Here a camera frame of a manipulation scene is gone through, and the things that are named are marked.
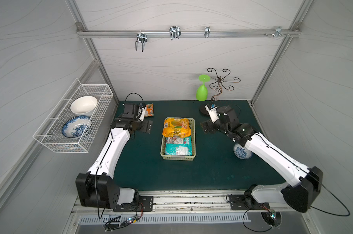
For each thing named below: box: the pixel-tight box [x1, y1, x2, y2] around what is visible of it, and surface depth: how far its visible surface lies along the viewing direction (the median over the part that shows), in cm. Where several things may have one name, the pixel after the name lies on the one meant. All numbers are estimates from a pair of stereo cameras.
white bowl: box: [70, 96, 99, 115], surface depth 71 cm
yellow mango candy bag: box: [162, 117, 192, 138], surface depth 92 cm
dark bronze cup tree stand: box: [199, 67, 241, 116], surface depth 92 cm
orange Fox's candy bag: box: [144, 102, 155, 117], surface depth 113 cm
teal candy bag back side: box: [164, 136, 193, 156], surface depth 89 cm
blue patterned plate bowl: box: [61, 115, 91, 139], surface depth 65 cm
